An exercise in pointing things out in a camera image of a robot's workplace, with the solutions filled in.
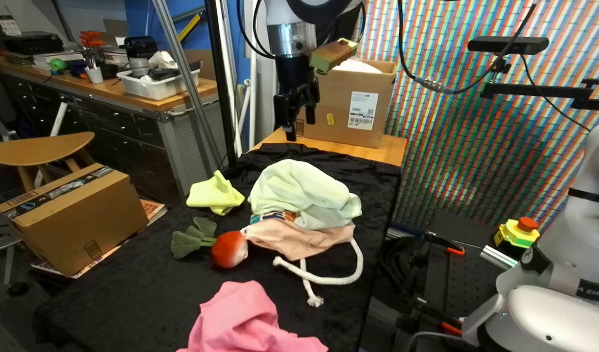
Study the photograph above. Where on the wooden stool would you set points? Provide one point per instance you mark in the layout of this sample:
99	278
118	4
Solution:
32	156

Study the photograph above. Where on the cardboard box on table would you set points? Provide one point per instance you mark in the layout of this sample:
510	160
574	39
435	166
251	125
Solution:
353	106

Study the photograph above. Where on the black table cloth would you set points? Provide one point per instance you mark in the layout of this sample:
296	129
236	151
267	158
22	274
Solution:
144	299

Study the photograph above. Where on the yellow emergency stop button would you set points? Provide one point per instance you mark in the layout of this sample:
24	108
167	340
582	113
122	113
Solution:
520	233

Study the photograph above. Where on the cardboard box on floor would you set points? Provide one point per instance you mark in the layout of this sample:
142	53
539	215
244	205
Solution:
75	219

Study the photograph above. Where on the white plastic bin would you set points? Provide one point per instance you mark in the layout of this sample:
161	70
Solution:
156	84

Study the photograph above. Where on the peach printed t-shirt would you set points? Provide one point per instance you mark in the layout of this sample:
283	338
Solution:
293	241

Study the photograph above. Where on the large pale green towel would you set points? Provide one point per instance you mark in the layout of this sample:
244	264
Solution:
316	198

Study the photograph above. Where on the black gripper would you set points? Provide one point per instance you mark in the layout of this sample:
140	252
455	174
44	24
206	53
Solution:
296	88

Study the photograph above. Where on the pink cloth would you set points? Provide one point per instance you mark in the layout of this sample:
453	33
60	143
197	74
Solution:
242	317

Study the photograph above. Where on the small yellow-green cloth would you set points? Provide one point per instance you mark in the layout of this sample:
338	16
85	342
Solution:
218	194

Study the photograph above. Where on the red radish plush toy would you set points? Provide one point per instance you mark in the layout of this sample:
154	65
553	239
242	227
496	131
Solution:
228	248

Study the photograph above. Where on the wooden workbench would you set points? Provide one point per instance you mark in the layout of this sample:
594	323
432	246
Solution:
159	143

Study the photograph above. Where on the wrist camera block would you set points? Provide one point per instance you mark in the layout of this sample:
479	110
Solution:
334	53

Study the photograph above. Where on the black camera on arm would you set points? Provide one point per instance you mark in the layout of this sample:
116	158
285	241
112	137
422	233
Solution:
529	45

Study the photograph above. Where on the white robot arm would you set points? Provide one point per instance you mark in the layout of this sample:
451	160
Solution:
549	301

